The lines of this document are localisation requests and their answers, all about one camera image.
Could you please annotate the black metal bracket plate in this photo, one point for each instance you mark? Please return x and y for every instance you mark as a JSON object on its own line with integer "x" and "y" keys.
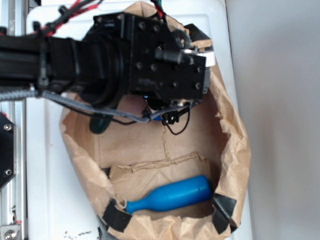
{"x": 7, "y": 150}

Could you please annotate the brown paper bag lined bin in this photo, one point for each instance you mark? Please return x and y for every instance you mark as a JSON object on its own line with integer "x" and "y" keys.
{"x": 126, "y": 162}

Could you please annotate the white plastic container lid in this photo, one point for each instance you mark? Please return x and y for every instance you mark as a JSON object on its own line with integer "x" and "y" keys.
{"x": 56, "y": 204}

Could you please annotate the blue plastic toy bottle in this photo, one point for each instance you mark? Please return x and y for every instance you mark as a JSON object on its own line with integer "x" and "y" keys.
{"x": 173, "y": 196}

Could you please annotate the aluminium frame rail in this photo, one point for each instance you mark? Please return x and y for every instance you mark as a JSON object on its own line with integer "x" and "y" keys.
{"x": 13, "y": 183}

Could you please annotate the dark green plastic cucumber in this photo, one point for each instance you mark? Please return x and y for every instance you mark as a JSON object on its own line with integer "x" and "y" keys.
{"x": 98, "y": 126}

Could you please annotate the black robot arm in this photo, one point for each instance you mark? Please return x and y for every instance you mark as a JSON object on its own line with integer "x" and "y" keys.
{"x": 56, "y": 64}

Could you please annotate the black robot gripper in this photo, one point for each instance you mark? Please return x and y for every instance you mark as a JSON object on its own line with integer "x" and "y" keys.
{"x": 144, "y": 57}

